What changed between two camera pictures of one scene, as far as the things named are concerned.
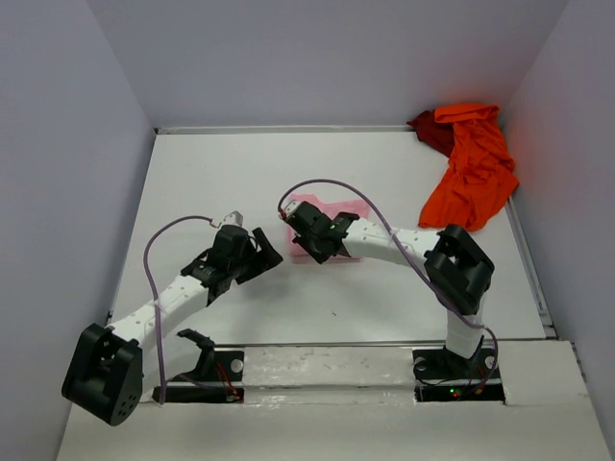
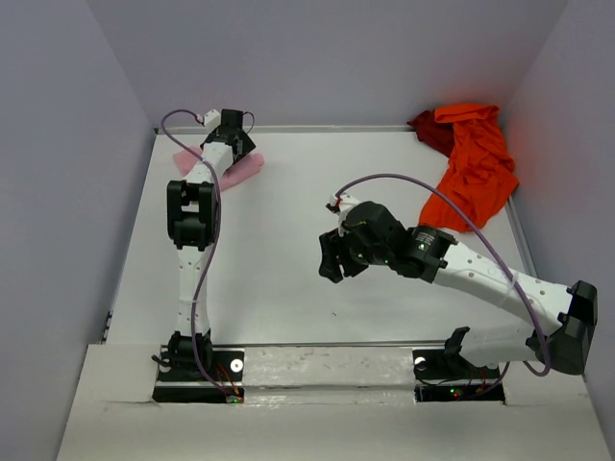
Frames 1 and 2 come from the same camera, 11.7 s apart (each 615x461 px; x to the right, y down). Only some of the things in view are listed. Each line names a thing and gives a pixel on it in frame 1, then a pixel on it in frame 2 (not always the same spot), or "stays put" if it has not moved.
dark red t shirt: [436, 134] stays put
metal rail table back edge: [245, 130] stays put
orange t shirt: [480, 173] stays put
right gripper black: [321, 257] -> [332, 245]
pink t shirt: [356, 207] -> [186, 158]
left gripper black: [261, 259] -> [247, 146]
